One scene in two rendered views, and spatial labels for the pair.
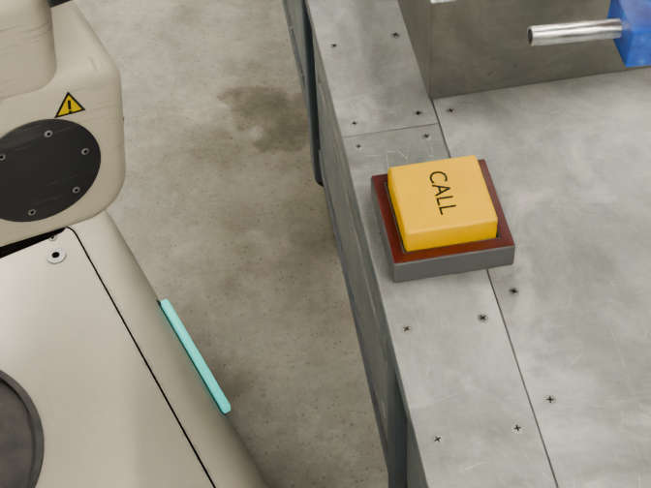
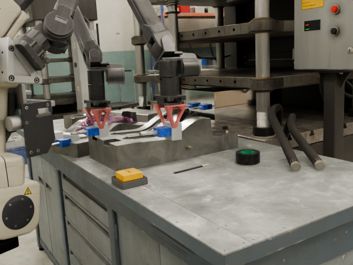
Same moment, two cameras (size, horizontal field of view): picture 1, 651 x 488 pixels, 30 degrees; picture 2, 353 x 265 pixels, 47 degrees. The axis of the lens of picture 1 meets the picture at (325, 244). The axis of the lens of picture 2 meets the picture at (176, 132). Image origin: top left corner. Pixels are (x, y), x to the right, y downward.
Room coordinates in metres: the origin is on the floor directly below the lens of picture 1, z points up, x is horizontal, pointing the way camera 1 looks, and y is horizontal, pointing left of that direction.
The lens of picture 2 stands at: (-0.56, 0.28, 1.16)
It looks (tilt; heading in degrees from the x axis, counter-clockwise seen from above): 11 degrees down; 335
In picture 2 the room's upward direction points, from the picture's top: 3 degrees counter-clockwise
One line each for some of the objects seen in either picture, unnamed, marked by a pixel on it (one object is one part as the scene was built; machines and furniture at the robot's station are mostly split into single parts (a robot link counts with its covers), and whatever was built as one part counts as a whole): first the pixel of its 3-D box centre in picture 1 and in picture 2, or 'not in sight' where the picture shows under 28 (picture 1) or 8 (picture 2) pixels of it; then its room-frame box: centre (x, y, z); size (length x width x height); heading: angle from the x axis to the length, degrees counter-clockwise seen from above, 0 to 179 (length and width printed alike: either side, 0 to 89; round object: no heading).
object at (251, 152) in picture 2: not in sight; (247, 156); (0.52, -0.49, 0.82); 0.08 x 0.08 x 0.04
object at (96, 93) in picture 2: not in sight; (96, 94); (0.85, -0.08, 1.04); 0.10 x 0.07 x 0.07; 6
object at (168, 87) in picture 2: not in sight; (168, 89); (0.57, -0.24, 1.06); 0.10 x 0.07 x 0.07; 5
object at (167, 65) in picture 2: not in sight; (169, 68); (0.57, -0.24, 1.12); 0.07 x 0.06 x 0.07; 90
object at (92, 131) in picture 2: not in sight; (88, 131); (0.84, -0.04, 0.91); 0.13 x 0.05 x 0.05; 96
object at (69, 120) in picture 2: not in sight; (86, 121); (1.61, -0.21, 0.84); 0.20 x 0.15 x 0.07; 96
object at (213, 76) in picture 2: not in sight; (241, 85); (1.49, -1.13, 0.96); 1.29 x 0.83 x 0.18; 6
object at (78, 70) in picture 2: not in sight; (62, 69); (5.88, -0.89, 1.03); 1.54 x 0.94 x 2.06; 6
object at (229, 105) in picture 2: not in sight; (234, 101); (1.44, -1.05, 0.87); 0.50 x 0.27 x 0.17; 96
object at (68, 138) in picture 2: not in sight; (61, 143); (1.00, 0.03, 0.86); 0.13 x 0.05 x 0.05; 113
